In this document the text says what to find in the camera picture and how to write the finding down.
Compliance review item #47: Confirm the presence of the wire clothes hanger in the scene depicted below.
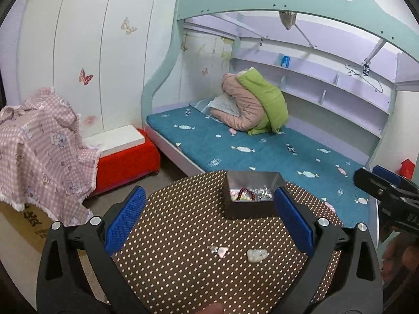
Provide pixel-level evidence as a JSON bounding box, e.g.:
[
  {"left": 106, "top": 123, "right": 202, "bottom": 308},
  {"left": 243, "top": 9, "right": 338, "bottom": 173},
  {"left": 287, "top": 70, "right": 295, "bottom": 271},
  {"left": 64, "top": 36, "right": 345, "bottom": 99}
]
[{"left": 345, "top": 62, "right": 383, "bottom": 94}]

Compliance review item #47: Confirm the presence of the green padded jacket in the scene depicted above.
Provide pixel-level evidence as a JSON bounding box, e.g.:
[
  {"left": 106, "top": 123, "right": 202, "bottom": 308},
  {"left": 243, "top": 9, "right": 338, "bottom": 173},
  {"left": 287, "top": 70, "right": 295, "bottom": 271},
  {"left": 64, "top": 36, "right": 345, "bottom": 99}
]
[{"left": 237, "top": 68, "right": 289, "bottom": 136}]

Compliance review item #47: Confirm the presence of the pink padded jacket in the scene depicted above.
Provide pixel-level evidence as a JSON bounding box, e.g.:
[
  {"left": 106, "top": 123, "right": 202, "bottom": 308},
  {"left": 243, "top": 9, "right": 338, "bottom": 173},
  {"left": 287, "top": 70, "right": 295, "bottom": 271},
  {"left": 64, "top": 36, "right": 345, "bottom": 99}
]
[{"left": 209, "top": 72, "right": 266, "bottom": 132}]

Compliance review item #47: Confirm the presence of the small red object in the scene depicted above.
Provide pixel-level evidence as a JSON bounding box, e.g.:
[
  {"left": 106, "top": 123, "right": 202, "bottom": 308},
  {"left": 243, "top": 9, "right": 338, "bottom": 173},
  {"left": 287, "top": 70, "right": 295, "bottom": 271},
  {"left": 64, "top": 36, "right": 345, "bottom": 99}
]
[{"left": 400, "top": 159, "right": 415, "bottom": 179}]

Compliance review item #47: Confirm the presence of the silver chain necklace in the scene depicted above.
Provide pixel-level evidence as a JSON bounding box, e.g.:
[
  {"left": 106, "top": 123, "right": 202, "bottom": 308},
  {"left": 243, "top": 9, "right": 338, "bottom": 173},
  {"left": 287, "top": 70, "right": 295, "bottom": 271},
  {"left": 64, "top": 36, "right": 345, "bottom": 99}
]
[{"left": 253, "top": 186, "right": 274, "bottom": 201}]

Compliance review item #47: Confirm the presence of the grey hanging cloth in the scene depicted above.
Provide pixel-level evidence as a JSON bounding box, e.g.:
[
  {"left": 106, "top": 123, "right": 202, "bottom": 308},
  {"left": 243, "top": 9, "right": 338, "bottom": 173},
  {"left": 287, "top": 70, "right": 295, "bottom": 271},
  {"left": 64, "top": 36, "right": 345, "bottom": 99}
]
[{"left": 279, "top": 10, "right": 297, "bottom": 30}]

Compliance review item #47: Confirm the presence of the pink checked cartoon cloth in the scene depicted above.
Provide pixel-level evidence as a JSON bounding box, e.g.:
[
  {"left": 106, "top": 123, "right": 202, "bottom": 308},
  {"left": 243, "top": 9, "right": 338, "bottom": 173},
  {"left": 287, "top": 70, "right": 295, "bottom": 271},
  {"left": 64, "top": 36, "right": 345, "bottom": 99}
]
[{"left": 0, "top": 87, "right": 100, "bottom": 227}]

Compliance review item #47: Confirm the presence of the white board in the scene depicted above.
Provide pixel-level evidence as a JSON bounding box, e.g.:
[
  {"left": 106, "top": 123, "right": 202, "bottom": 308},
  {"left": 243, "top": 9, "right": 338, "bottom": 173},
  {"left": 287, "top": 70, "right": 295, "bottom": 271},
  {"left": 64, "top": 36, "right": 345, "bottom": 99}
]
[{"left": 82, "top": 125, "right": 146, "bottom": 153}]

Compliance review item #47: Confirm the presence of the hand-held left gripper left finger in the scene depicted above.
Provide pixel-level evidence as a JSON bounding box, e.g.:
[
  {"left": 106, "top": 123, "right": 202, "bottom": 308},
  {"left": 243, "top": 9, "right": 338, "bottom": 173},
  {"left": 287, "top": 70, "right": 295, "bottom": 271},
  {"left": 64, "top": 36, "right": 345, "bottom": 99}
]
[{"left": 37, "top": 186, "right": 152, "bottom": 314}]

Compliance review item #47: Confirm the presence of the red storage ottoman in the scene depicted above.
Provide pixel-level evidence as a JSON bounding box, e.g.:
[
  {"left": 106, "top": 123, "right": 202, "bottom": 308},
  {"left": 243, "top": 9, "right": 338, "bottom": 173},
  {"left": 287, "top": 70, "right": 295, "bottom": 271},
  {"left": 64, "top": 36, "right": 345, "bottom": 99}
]
[{"left": 88, "top": 129, "right": 162, "bottom": 197}]

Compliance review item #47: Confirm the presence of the grey metal box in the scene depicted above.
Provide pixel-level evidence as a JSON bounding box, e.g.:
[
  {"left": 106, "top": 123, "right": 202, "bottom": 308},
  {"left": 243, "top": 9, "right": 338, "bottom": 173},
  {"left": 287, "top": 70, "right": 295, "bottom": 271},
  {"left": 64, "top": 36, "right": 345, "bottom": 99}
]
[{"left": 223, "top": 171, "right": 286, "bottom": 220}]

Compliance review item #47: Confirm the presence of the pale jade pendant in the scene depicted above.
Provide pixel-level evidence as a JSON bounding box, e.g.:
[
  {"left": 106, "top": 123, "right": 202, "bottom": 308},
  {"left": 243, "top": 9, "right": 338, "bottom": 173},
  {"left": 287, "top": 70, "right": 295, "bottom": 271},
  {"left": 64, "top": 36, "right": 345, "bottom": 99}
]
[{"left": 247, "top": 249, "right": 269, "bottom": 263}]

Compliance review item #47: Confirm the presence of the blue candy print mattress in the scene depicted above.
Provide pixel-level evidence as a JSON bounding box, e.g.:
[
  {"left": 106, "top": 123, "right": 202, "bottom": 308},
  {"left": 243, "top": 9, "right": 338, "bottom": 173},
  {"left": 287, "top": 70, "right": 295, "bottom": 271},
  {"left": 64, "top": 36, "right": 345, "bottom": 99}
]
[{"left": 146, "top": 106, "right": 374, "bottom": 229}]

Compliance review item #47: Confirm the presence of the teal bunk bed frame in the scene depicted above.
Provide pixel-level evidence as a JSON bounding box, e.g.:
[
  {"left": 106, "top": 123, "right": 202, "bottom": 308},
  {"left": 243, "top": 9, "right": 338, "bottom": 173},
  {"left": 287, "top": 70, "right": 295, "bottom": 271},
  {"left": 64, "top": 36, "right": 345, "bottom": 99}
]
[{"left": 141, "top": 0, "right": 419, "bottom": 246}]

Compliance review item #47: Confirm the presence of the white pillow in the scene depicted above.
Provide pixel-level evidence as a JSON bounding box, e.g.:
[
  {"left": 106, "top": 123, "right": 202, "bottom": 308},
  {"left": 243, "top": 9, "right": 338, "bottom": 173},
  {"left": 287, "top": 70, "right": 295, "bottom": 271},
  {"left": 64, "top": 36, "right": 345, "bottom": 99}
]
[{"left": 193, "top": 93, "right": 241, "bottom": 118}]

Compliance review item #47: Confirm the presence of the round brown polka-dot table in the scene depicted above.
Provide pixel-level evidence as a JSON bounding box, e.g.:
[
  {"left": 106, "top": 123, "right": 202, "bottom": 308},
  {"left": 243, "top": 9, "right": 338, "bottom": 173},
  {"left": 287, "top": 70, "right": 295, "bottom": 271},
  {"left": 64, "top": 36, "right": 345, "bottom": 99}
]
[{"left": 105, "top": 170, "right": 344, "bottom": 314}]

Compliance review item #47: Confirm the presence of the cardboard box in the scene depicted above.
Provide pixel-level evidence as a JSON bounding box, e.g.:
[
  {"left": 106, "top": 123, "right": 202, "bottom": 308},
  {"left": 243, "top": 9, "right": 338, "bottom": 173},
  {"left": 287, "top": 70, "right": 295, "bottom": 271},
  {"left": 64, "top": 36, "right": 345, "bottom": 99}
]
[{"left": 0, "top": 199, "right": 86, "bottom": 254}]

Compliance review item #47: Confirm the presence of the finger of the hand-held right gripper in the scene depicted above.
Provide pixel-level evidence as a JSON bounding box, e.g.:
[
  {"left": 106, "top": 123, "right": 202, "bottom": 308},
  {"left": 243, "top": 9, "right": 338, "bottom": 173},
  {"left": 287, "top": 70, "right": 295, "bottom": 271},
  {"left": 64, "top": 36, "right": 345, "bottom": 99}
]
[
  {"left": 373, "top": 166, "right": 419, "bottom": 191},
  {"left": 354, "top": 168, "right": 419, "bottom": 204}
]

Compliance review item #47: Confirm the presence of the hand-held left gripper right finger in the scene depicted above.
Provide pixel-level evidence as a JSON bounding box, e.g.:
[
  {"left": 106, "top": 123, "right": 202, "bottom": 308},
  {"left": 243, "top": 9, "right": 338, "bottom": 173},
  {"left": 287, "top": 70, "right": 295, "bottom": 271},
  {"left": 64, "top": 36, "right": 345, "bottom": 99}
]
[{"left": 274, "top": 186, "right": 384, "bottom": 314}]

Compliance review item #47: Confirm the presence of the lilac wall shelf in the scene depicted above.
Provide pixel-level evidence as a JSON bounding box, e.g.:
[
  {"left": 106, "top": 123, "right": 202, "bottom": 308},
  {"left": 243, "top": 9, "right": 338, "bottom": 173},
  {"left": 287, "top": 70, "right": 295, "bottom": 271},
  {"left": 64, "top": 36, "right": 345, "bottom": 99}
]
[{"left": 229, "top": 51, "right": 398, "bottom": 138}]

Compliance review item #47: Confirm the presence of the white wardrobe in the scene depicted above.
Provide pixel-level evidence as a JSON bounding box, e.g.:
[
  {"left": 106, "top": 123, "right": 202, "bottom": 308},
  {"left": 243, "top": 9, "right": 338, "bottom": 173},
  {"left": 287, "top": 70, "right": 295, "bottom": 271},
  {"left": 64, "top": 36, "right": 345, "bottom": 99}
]
[{"left": 13, "top": 0, "right": 197, "bottom": 138}]

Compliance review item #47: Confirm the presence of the beige butterfly sticker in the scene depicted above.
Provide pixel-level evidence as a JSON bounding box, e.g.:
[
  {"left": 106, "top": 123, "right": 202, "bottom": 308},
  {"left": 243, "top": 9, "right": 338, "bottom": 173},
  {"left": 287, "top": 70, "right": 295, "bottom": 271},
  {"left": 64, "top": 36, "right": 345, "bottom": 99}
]
[{"left": 120, "top": 17, "right": 137, "bottom": 35}]

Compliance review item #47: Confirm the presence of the person's right hand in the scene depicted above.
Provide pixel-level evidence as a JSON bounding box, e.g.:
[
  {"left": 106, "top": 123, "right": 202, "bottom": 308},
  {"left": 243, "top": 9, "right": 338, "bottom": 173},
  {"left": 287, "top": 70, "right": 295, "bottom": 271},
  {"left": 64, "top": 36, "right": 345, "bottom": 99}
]
[{"left": 381, "top": 235, "right": 419, "bottom": 282}]

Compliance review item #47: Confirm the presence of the white bead bracelet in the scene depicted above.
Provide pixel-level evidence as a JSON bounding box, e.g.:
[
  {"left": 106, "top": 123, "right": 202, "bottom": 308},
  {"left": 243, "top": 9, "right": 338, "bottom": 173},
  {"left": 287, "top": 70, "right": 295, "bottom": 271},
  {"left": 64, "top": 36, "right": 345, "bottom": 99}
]
[{"left": 229, "top": 190, "right": 256, "bottom": 201}]

